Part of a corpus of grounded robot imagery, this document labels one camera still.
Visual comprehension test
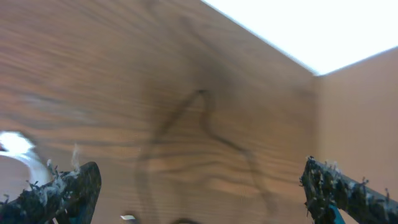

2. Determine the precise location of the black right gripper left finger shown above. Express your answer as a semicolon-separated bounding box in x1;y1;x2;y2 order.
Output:
1;162;101;224

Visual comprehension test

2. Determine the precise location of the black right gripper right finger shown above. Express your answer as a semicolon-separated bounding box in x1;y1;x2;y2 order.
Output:
300;156;397;224

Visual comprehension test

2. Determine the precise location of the white usb cable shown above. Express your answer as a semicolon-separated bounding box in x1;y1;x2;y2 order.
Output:
0;131;52;190

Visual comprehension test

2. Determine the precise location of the thin black usb cable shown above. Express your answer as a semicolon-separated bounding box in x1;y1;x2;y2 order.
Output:
198;90;277;215

